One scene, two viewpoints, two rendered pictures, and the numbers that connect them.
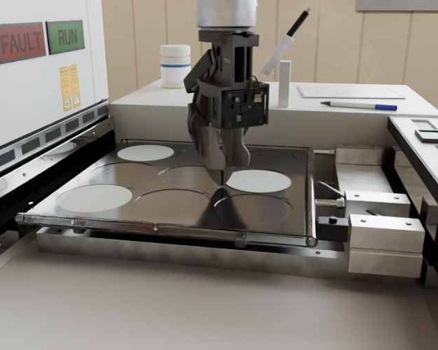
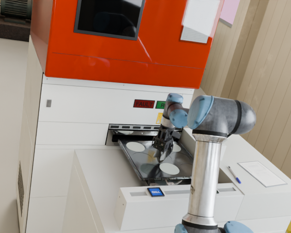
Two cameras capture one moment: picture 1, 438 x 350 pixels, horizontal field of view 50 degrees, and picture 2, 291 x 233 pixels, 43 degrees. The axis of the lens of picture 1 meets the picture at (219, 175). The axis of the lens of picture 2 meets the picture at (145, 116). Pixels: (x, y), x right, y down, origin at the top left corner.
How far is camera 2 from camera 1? 1.46 m
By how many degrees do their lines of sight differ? 50
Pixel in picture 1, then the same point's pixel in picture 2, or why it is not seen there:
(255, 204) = (153, 169)
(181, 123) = (192, 145)
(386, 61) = not seen: outside the picture
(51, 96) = (151, 118)
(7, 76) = (136, 110)
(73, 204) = (129, 144)
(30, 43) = (147, 104)
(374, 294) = not seen: hidden behind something
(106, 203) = (134, 149)
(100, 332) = (105, 168)
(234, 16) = (163, 123)
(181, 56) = not seen: hidden behind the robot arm
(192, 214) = (139, 161)
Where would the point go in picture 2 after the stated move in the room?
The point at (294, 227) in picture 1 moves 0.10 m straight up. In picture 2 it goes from (145, 176) to (149, 157)
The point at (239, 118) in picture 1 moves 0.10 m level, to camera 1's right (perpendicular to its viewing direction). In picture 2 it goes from (156, 146) to (168, 157)
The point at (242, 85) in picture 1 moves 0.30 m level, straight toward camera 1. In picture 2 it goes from (159, 139) to (99, 142)
